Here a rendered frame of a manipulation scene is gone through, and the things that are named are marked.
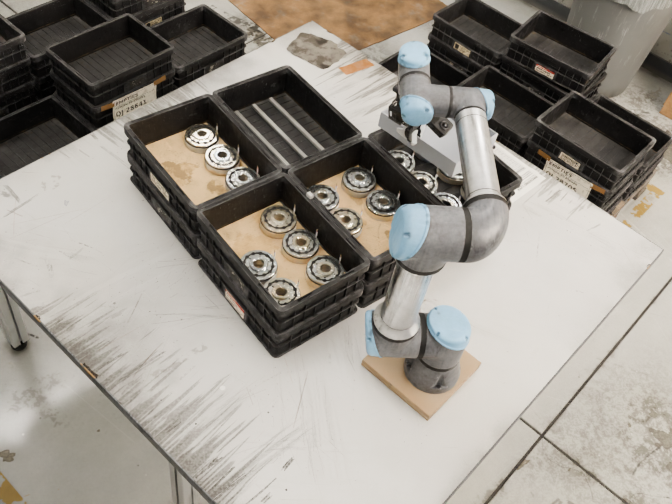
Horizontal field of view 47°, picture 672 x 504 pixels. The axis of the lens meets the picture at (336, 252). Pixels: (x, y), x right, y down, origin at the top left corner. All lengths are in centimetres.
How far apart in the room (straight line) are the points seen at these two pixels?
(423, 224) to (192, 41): 225
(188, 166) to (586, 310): 127
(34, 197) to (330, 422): 113
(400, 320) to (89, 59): 196
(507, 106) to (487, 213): 199
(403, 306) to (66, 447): 143
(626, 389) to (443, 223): 181
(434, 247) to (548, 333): 85
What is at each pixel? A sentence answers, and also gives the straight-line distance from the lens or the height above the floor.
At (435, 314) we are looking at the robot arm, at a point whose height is 96.
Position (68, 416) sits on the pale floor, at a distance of 284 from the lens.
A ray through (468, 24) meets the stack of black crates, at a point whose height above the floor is 38.
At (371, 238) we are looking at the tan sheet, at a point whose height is 83.
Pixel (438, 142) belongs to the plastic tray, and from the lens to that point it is 222.
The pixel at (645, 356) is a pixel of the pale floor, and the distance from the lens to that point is 337.
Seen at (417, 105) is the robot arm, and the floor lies 137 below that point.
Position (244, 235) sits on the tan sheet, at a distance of 217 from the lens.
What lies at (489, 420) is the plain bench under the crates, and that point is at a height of 70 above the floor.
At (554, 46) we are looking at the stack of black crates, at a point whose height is 50.
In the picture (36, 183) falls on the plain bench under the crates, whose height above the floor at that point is 70.
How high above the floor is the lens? 247
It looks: 50 degrees down
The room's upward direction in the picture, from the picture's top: 11 degrees clockwise
